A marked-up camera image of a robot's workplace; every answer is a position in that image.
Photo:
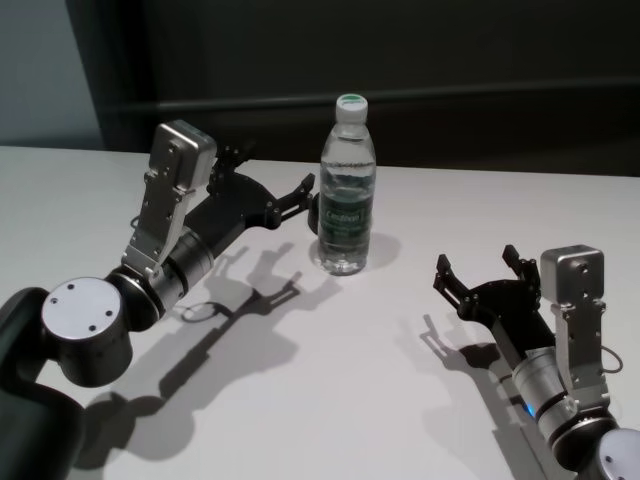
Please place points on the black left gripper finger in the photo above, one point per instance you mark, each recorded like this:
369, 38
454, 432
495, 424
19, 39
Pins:
230, 160
295, 200

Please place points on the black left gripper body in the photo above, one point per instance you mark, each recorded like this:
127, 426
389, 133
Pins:
235, 205

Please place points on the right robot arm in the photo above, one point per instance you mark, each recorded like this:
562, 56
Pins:
537, 380

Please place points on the clear water bottle green label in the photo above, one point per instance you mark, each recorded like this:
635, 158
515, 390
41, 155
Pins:
346, 200

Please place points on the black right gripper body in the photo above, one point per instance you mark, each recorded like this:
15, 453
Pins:
515, 310

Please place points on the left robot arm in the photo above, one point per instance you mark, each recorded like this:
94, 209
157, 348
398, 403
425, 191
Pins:
80, 320

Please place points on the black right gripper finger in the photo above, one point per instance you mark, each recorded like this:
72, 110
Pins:
525, 270
452, 287

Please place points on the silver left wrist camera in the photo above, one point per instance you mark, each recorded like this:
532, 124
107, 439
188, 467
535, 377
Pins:
175, 150

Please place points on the small black object behind bottle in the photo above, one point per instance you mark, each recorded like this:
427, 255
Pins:
314, 220

